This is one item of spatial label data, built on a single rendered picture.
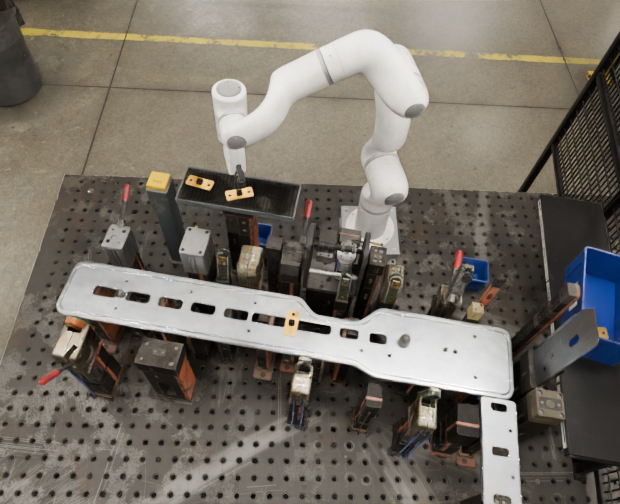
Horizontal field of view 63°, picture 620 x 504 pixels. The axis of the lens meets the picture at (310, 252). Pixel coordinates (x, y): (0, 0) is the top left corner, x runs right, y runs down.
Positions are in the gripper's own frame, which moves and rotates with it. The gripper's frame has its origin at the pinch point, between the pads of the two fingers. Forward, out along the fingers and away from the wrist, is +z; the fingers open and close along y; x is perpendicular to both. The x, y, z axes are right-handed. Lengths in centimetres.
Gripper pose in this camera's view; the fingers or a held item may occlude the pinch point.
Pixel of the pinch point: (237, 174)
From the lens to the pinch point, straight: 153.5
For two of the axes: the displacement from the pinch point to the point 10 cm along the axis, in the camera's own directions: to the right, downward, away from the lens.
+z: -0.6, 5.3, 8.5
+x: 9.6, -2.0, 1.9
